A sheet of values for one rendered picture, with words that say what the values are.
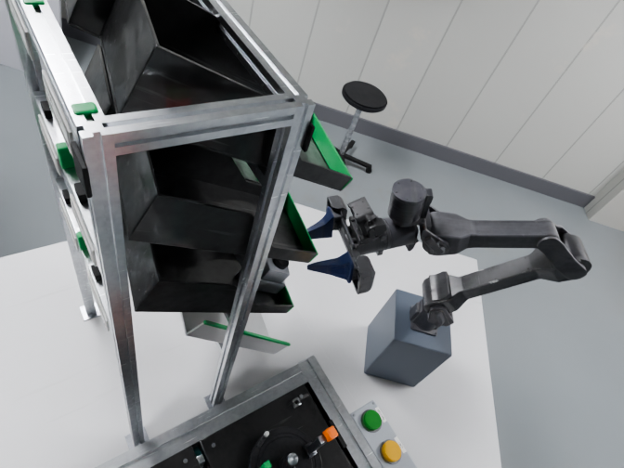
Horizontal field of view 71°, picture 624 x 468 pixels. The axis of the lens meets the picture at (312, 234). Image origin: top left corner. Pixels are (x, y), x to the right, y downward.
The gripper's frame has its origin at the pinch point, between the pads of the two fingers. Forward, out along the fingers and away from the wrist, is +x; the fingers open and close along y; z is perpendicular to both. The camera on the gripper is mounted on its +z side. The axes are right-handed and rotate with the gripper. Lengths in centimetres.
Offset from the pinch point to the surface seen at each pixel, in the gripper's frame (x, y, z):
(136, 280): 28.7, 5.8, 9.8
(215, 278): 18.7, 1.1, -0.5
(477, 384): -42, 16, -56
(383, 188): -94, -144, -149
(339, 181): 0.8, 7.7, 23.7
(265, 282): 10.7, 2.3, -3.5
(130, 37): 19.8, 5.6, 42.9
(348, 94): -69, -164, -85
